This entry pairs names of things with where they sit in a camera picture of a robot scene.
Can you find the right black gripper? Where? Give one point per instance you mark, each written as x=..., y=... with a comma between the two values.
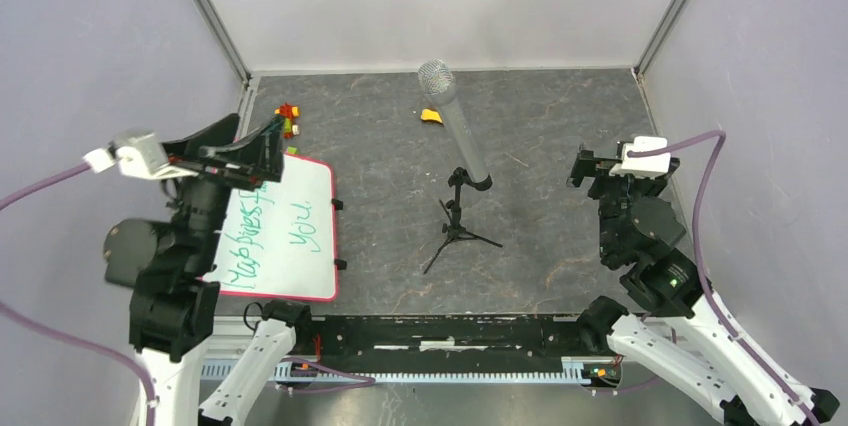
x=587, y=164

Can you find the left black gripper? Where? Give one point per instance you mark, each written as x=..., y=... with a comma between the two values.
x=263, y=150

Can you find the pink framed whiteboard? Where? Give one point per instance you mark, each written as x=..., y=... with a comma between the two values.
x=280, y=240

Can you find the yellow eraser block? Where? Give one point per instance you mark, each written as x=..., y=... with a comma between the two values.
x=430, y=116

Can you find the grey microphone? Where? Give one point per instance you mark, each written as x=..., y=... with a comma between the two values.
x=439, y=87

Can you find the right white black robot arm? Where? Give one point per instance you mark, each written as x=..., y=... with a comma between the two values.
x=722, y=369

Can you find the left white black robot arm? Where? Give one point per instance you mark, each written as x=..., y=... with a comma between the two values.
x=163, y=264

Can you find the colourful toy block pile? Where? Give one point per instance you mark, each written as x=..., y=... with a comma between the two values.
x=290, y=114

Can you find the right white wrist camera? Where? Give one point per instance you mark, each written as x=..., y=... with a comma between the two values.
x=638, y=158

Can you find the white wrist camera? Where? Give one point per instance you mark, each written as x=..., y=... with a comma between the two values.
x=138, y=154
x=638, y=158

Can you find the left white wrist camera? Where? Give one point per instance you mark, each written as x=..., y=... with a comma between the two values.
x=138, y=154

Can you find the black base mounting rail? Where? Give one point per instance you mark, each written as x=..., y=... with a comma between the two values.
x=473, y=343

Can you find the white slotted cable duct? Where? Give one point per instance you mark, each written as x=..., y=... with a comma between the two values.
x=569, y=373

